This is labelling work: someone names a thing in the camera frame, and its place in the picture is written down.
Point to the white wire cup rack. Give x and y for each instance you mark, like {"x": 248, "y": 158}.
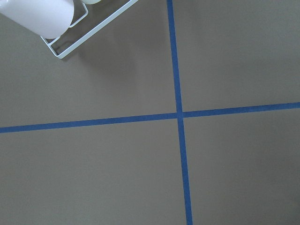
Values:
{"x": 87, "y": 21}

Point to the white plastic cup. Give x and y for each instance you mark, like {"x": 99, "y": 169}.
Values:
{"x": 47, "y": 18}

